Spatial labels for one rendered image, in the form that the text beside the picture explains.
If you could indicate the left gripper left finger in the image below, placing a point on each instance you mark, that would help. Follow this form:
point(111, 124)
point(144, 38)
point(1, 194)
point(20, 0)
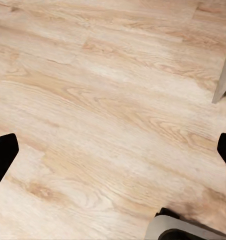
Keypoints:
point(9, 148)

